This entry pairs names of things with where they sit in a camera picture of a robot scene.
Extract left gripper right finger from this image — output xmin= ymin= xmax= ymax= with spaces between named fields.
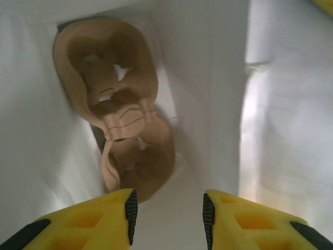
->
xmin=202 ymin=189 xmax=333 ymax=250

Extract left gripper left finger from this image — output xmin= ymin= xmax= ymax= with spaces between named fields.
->
xmin=22 ymin=189 xmax=138 ymax=250

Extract brown pulp cup carrier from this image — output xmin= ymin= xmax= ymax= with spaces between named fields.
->
xmin=53 ymin=18 xmax=177 ymax=204

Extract green and white paper bag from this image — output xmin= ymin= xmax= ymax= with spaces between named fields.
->
xmin=0 ymin=0 xmax=333 ymax=250

